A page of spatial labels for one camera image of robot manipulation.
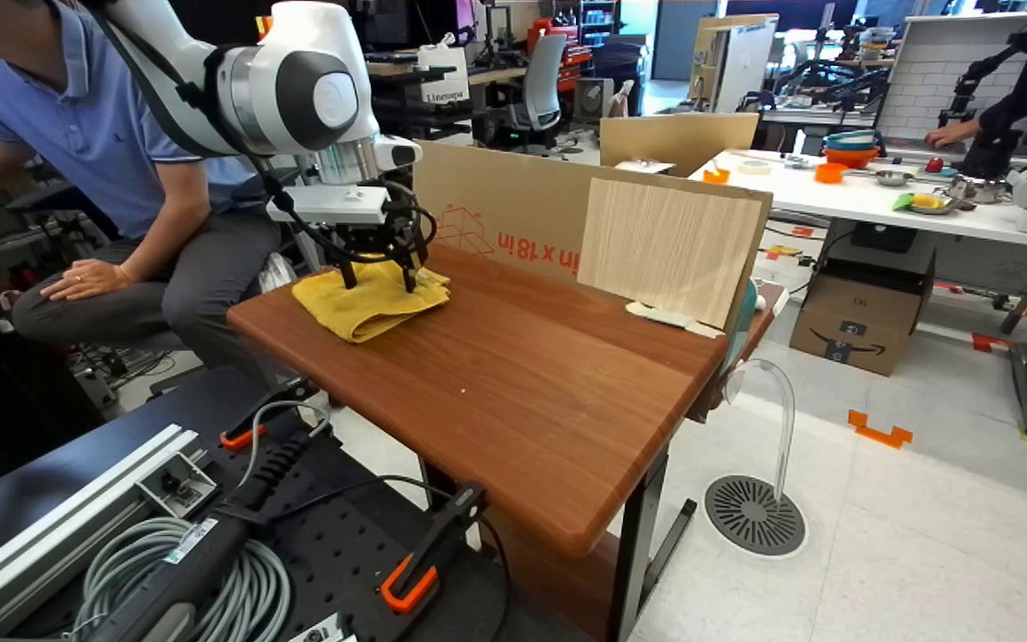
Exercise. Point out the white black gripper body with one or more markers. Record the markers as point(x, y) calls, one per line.
point(353, 221)

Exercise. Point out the yellow towel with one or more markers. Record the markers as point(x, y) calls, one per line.
point(371, 305)

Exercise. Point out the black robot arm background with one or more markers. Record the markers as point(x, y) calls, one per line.
point(988, 150)

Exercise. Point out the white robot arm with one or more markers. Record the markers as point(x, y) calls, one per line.
point(295, 105)

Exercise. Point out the brown wooden desk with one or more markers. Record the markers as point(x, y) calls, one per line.
point(543, 395)

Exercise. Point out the white desk fan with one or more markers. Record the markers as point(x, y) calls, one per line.
point(749, 511)

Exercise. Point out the large cardboard box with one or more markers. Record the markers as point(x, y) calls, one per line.
point(515, 208)

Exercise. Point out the black orange clamp rear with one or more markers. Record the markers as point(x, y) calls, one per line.
point(252, 431)

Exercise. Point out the black orange clamp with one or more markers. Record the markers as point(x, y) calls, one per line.
point(252, 431)
point(415, 578)

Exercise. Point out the light wooden back panel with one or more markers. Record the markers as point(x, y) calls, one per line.
point(670, 248)

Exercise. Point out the open cardboard box background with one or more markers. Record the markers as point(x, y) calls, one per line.
point(674, 142)

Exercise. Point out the black orange clamp front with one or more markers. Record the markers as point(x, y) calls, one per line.
point(415, 578)

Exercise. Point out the seated person blue shirt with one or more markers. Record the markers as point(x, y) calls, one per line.
point(189, 230)

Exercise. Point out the small cardboard box floor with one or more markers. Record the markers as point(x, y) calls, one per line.
point(859, 317)

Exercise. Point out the white work table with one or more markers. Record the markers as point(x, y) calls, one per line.
point(983, 248)

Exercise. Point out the aluminium extrusion rail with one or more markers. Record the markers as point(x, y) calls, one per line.
point(162, 477)

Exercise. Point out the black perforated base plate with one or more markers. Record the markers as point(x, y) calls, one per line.
point(297, 556)

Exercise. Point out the orange bracket on floor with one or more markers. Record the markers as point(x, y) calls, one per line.
point(886, 438)

